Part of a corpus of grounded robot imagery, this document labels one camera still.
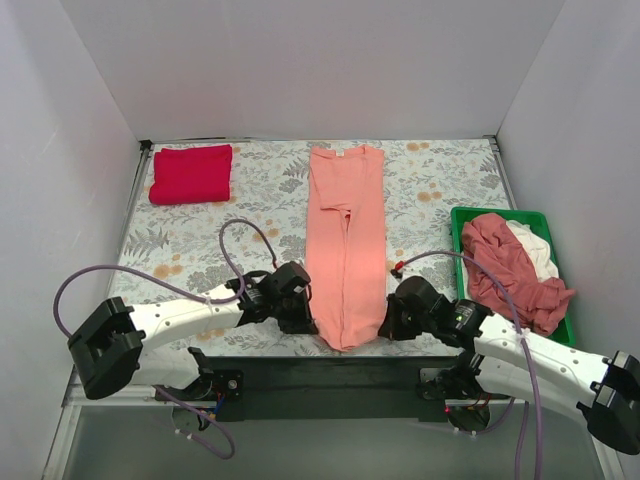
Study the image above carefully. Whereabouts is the salmon pink t shirt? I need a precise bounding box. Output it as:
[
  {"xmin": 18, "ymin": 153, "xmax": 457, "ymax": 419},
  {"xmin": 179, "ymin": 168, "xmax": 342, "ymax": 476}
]
[{"xmin": 305, "ymin": 145, "xmax": 387, "ymax": 351}]

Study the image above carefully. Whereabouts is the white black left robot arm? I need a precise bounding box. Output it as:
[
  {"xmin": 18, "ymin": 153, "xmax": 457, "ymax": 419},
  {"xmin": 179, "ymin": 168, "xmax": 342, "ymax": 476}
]
[{"xmin": 67, "ymin": 277, "xmax": 317, "ymax": 400}]

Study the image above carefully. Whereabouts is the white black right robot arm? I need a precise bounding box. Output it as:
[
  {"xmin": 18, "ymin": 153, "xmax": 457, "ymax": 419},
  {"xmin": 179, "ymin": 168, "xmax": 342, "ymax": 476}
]
[{"xmin": 379, "ymin": 293, "xmax": 639, "ymax": 455}]

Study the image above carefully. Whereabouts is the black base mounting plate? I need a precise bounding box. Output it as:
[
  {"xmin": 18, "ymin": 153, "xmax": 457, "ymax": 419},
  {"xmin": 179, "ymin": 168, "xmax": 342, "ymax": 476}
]
[{"xmin": 168, "ymin": 356, "xmax": 496, "ymax": 430}]

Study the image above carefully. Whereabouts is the dusty rose t shirt in tray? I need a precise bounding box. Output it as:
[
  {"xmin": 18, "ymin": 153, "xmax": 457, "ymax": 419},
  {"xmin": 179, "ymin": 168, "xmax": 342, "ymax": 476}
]
[{"xmin": 461, "ymin": 212, "xmax": 575, "ymax": 337}]

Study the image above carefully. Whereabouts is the floral patterned table mat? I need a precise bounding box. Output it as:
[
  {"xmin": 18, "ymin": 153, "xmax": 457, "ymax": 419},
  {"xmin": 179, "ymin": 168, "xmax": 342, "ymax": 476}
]
[{"xmin": 93, "ymin": 138, "xmax": 517, "ymax": 358}]

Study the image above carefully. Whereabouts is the white t shirt in tray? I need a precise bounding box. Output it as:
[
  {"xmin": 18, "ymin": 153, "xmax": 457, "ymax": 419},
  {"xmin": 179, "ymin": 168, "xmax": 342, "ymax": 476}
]
[{"xmin": 506, "ymin": 220, "xmax": 559, "ymax": 282}]

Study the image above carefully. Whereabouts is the green plastic tray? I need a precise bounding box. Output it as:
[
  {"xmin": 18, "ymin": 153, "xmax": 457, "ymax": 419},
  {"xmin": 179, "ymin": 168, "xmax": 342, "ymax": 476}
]
[{"xmin": 451, "ymin": 207, "xmax": 575, "ymax": 346}]

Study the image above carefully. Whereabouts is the folded red t shirt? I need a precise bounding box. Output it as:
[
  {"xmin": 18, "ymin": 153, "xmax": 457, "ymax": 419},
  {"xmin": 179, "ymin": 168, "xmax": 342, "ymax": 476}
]
[{"xmin": 149, "ymin": 144, "xmax": 233, "ymax": 206}]

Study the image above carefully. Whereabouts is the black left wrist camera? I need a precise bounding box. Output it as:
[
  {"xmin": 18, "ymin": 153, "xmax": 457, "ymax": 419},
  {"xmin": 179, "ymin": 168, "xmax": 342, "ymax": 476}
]
[{"xmin": 271, "ymin": 261, "xmax": 311, "ymax": 298}]

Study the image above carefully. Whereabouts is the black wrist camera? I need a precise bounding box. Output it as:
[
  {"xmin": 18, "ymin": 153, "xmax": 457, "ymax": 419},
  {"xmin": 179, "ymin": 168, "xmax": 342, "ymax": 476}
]
[
  {"xmin": 271, "ymin": 261, "xmax": 311, "ymax": 298},
  {"xmin": 395, "ymin": 276, "xmax": 449, "ymax": 314}
]

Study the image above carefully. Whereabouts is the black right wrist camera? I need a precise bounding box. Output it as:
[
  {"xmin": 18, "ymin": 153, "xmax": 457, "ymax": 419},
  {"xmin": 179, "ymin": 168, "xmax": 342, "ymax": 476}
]
[{"xmin": 395, "ymin": 276, "xmax": 449, "ymax": 314}]

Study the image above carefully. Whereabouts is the aluminium frame rail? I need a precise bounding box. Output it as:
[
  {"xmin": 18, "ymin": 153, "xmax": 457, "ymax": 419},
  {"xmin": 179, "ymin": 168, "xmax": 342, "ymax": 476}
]
[{"xmin": 41, "ymin": 363, "xmax": 626, "ymax": 480}]

